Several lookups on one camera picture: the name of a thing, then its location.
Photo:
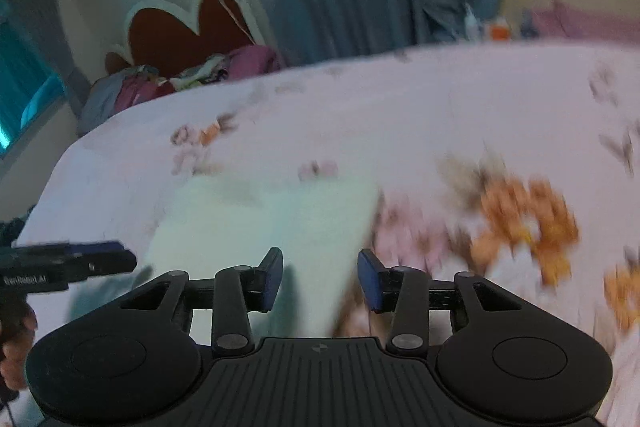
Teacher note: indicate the cream small cloth garment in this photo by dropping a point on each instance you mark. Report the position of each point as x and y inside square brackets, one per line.
[280, 232]

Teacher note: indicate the person's left hand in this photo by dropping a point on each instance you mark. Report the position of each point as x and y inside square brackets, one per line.
[15, 357]

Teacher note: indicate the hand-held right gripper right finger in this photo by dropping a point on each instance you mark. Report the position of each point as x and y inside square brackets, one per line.
[369, 282]

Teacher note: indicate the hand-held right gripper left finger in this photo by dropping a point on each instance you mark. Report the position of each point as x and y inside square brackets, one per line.
[270, 282]

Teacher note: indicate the pile of mixed clothes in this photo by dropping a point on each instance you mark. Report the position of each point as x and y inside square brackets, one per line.
[150, 87]

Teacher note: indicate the pink floral bed sheet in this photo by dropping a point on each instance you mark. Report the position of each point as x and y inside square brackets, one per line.
[425, 117]

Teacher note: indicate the purple pink blanket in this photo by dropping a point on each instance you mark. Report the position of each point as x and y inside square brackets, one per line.
[575, 24]

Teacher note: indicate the small orange object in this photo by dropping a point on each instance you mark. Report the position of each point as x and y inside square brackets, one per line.
[500, 31]

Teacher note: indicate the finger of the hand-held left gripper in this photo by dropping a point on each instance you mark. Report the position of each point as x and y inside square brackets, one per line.
[107, 261]

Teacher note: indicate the teal window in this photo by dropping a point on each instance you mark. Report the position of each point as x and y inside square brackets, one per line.
[25, 92]

